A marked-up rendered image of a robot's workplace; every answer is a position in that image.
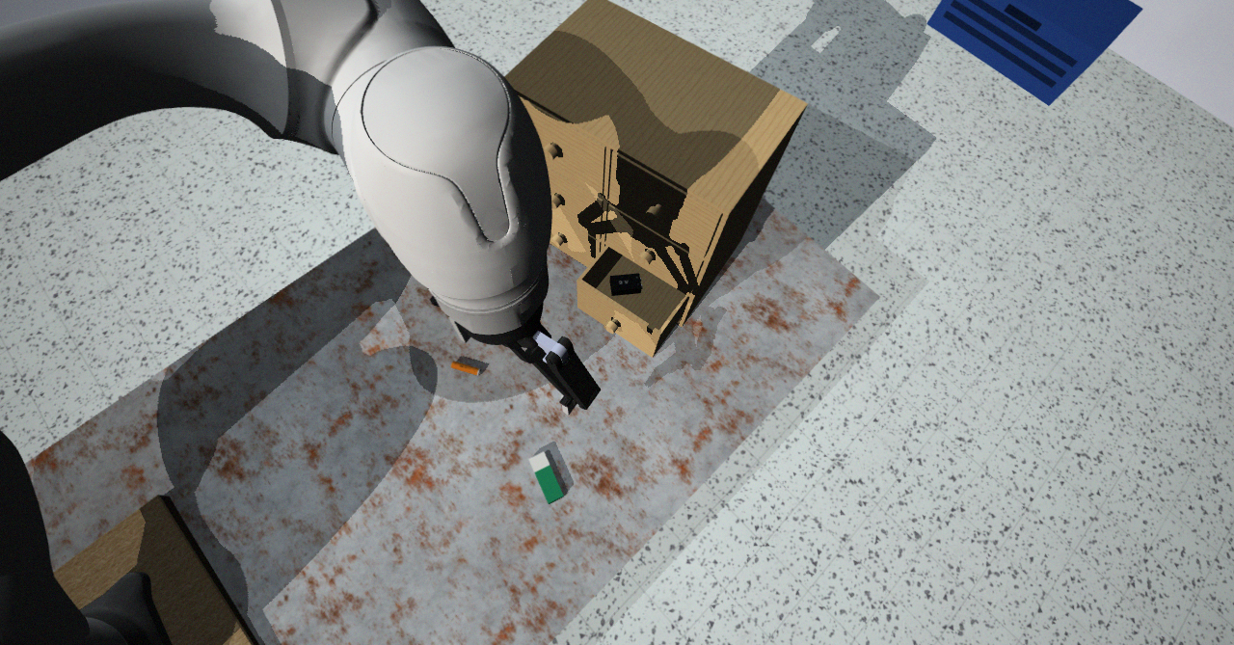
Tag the orange aaa battery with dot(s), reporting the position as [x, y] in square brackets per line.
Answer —
[466, 368]

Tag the small wooden chest of drawers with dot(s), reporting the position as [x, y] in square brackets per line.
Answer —
[697, 121]

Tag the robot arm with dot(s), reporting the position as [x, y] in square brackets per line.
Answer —
[446, 161]

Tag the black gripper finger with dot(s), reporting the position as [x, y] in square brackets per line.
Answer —
[461, 333]
[560, 358]

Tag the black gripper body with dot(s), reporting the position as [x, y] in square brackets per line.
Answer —
[523, 335]

